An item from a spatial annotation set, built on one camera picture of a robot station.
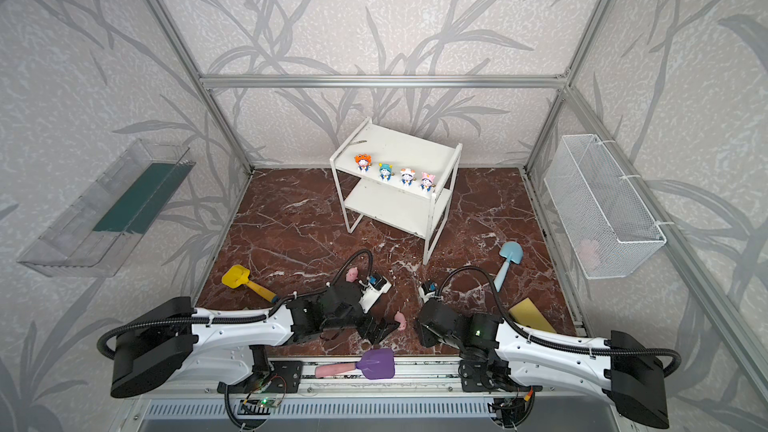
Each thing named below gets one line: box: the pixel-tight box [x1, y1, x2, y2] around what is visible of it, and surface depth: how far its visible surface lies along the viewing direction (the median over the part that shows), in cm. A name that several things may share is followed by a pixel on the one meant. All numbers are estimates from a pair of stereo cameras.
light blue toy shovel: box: [493, 241, 523, 292], surface depth 98 cm
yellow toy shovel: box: [221, 264, 279, 303], surface depth 91 cm
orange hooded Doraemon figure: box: [354, 153, 373, 173], surface depth 74 cm
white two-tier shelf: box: [330, 117, 463, 264], surface depth 81 cm
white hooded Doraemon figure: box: [400, 168, 416, 187], surface depth 71 cm
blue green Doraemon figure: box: [378, 162, 395, 182], surface depth 72 cm
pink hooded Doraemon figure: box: [420, 172, 436, 193], surface depth 69 cm
